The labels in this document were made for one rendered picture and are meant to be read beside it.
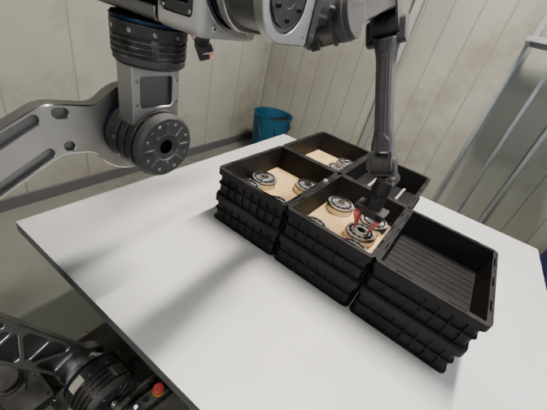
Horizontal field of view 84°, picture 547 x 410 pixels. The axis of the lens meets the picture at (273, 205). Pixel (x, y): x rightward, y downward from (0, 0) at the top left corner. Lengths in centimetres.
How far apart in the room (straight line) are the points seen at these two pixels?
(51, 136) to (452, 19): 290
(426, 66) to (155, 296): 280
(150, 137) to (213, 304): 50
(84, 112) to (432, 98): 281
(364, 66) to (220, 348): 287
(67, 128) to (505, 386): 127
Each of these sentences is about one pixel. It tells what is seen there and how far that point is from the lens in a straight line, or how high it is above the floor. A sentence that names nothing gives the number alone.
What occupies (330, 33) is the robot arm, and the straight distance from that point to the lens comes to 64.
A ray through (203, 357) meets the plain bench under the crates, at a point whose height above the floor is 70.
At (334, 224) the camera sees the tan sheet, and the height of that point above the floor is 83.
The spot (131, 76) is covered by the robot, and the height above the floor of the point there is 127.
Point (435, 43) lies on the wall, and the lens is 313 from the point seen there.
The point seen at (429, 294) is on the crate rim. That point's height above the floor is 92.
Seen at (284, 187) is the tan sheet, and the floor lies 83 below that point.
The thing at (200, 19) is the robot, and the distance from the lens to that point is 50.
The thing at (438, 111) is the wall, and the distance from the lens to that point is 314.
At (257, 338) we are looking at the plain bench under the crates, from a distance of 88.
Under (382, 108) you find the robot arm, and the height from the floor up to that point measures 126.
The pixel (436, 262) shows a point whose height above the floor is 83.
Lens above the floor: 143
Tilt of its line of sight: 33 degrees down
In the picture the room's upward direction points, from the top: 15 degrees clockwise
